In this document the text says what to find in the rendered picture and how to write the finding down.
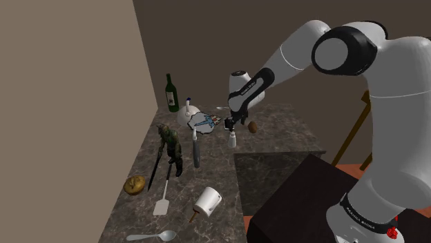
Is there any grey pen-shaped tool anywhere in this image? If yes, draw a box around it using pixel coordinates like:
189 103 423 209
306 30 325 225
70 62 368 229
191 128 201 169

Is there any green soldier figure with sword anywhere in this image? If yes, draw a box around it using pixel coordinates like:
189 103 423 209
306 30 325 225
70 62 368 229
146 123 184 193

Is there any green wine bottle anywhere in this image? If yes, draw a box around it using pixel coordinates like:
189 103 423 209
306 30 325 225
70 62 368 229
164 73 180 113

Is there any white mug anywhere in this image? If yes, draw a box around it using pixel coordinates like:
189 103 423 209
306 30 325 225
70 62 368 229
194 186 222 218

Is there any dark robot stand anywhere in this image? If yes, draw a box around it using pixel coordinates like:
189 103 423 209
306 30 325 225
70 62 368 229
247 153 431 243

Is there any brown potato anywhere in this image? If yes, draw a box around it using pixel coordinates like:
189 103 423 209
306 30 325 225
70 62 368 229
123 175 146 196

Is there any brown wooden chair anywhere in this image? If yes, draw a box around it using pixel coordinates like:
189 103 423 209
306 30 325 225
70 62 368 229
331 89 373 172

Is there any grey spoon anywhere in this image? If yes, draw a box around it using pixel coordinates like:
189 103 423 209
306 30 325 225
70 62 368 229
126 230 178 242

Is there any white spatula with black handle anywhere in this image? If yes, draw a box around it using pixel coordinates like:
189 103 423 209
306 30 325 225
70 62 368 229
153 164 173 217

